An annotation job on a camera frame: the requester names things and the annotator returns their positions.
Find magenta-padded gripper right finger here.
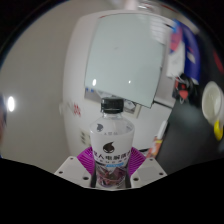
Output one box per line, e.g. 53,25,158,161
127,147,168,189

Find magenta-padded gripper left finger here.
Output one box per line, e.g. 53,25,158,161
54,146,97,188

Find clear bottle with white label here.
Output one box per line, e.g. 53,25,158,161
89,97,136,189

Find black and red tool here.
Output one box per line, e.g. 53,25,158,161
173,73,199,104

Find large whiteboard on stand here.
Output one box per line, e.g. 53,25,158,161
83,12,169,109

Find large white wall poster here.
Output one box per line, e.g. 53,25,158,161
79,129,91,146

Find red wall sign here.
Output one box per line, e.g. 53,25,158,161
71,103,83,118

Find white mug with yellow handle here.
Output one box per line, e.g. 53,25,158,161
201,80,224,141

